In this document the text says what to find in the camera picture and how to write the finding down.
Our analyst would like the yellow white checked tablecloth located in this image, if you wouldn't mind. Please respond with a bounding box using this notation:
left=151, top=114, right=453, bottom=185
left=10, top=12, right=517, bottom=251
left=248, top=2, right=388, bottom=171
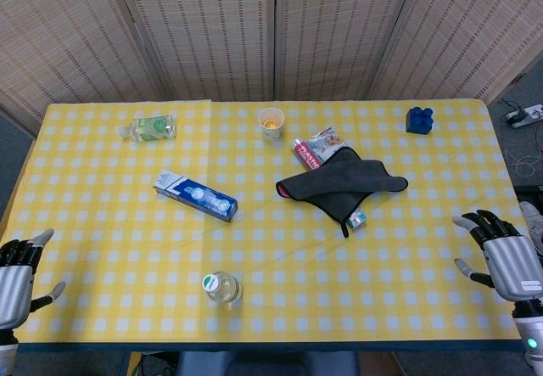
left=0, top=98, right=536, bottom=345

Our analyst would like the blue grey chair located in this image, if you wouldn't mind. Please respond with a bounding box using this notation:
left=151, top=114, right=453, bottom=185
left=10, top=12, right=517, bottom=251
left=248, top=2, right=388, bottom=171
left=176, top=350, right=360, bottom=376

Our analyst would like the blue toothpaste box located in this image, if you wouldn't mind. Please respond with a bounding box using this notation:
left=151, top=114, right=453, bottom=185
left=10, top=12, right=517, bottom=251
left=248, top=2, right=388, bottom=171
left=153, top=168, right=238, bottom=223

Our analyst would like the blue toy building block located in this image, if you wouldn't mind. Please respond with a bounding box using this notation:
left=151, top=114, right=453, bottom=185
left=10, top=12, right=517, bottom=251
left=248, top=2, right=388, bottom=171
left=405, top=105, right=434, bottom=135

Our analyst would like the clear bottle with light green label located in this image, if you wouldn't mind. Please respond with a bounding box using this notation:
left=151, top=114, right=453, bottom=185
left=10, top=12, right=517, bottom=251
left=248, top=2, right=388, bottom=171
left=117, top=115, right=178, bottom=142

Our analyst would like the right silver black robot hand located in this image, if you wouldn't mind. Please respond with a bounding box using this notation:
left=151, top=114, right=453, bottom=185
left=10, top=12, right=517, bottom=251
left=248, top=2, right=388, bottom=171
left=451, top=209, right=543, bottom=309

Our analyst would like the grey shoe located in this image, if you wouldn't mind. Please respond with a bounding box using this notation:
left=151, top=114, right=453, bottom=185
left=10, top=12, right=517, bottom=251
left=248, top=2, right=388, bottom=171
left=519, top=200, right=543, bottom=259

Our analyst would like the white power strip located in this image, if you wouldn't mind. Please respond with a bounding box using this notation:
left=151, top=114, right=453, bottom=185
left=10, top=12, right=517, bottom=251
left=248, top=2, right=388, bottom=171
left=504, top=104, right=543, bottom=129

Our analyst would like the dark grey cloth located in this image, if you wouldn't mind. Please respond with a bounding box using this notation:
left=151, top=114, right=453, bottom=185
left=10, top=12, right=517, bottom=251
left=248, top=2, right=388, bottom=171
left=275, top=146, right=409, bottom=239

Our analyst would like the clear water bottle dark green label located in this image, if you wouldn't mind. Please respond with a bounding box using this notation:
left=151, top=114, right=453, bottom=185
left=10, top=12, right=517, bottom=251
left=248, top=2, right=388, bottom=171
left=201, top=270, right=244, bottom=308

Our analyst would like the white cable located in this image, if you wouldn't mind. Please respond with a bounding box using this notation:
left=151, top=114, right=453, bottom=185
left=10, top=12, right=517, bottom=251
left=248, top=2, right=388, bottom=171
left=507, top=149, right=543, bottom=178

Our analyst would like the white paper cup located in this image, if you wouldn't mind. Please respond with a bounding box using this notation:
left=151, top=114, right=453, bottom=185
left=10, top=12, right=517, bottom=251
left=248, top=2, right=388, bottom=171
left=257, top=107, right=285, bottom=141

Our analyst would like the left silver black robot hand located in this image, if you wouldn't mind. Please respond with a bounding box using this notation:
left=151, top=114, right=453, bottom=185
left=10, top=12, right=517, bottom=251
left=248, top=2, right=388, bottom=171
left=0, top=227, right=67, bottom=331

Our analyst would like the beige woven folding screen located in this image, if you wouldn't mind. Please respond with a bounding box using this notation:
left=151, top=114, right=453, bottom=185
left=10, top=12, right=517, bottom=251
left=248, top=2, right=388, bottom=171
left=0, top=0, right=543, bottom=135

